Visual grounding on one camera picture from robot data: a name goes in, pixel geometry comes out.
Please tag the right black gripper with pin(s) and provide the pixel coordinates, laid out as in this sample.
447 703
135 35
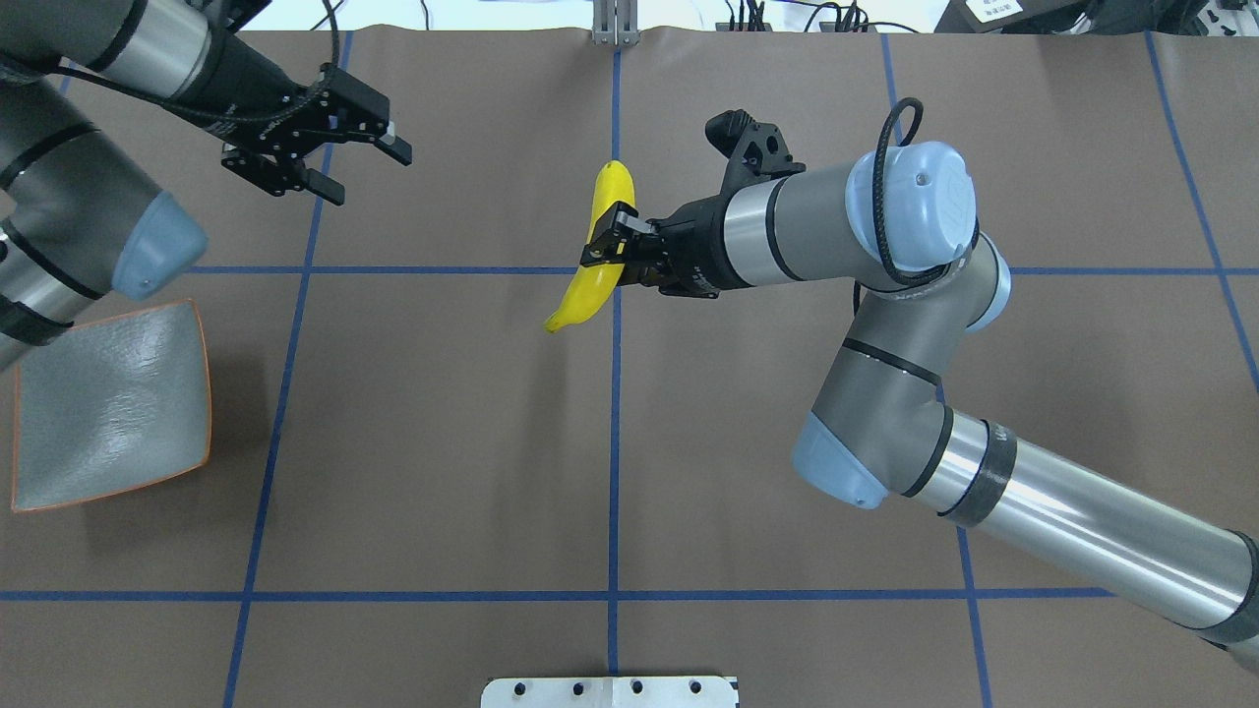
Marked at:
692 246

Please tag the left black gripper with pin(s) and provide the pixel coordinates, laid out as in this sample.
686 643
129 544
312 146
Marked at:
228 81

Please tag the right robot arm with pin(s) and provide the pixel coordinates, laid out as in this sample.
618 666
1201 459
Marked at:
877 427

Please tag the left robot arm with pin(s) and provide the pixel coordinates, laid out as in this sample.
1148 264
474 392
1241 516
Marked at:
87 220

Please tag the grey square plate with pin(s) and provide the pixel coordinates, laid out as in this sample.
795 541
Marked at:
112 406

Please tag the blue tape line lengthwise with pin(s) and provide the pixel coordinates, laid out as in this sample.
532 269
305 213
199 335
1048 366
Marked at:
613 592

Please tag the blue tape line crosswise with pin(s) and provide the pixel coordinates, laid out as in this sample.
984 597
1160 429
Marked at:
473 270

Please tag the white camera stand base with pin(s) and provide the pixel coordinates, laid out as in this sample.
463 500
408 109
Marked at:
632 691

